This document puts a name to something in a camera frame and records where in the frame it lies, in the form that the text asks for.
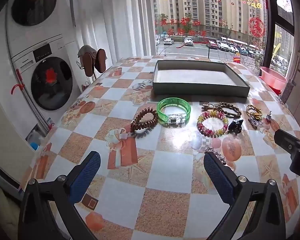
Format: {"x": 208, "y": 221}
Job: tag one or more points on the black hair claw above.
{"x": 235, "y": 126}

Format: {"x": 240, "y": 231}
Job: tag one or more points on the red round window decal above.
{"x": 256, "y": 27}

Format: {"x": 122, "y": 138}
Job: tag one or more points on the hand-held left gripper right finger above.
{"x": 217, "y": 175}

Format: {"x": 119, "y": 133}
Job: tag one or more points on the brown slatted panel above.
{"x": 287, "y": 92}

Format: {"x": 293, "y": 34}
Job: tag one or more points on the silver charm earring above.
{"x": 269, "y": 117}
{"x": 253, "y": 123}

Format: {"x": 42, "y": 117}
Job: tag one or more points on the rhinestone star hair clip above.
{"x": 218, "y": 156}

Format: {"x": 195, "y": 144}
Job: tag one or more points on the grey shallow box tray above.
{"x": 190, "y": 77}

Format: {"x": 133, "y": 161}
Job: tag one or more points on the white curtain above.
{"x": 115, "y": 17}

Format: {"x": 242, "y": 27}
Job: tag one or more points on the pink plastic basin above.
{"x": 272, "y": 76}

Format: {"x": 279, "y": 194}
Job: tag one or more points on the blue capped bottle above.
{"x": 35, "y": 142}

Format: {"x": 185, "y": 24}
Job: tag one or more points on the white tumble dryer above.
{"x": 32, "y": 2}

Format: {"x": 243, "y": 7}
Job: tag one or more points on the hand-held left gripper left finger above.
{"x": 90, "y": 170}

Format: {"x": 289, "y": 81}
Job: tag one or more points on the white washing machine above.
{"x": 52, "y": 82}

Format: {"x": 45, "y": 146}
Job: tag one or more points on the grey cloth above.
{"x": 85, "y": 50}

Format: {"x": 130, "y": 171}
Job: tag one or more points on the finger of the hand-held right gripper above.
{"x": 286, "y": 140}

